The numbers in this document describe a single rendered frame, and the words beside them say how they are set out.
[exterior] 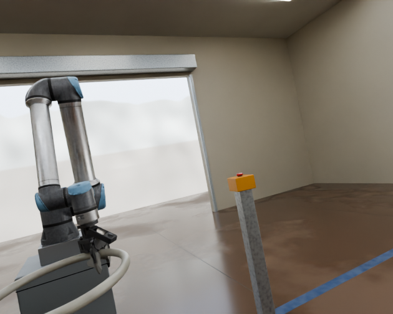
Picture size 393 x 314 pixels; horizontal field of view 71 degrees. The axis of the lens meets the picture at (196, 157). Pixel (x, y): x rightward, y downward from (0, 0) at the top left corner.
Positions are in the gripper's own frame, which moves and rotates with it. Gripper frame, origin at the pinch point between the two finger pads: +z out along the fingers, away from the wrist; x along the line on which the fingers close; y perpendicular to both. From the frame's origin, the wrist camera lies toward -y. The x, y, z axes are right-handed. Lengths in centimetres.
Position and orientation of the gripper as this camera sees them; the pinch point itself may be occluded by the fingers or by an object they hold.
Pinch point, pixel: (105, 267)
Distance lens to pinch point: 128.8
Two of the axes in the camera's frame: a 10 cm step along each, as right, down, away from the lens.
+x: -3.1, 1.0, -9.5
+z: 2.5, 9.7, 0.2
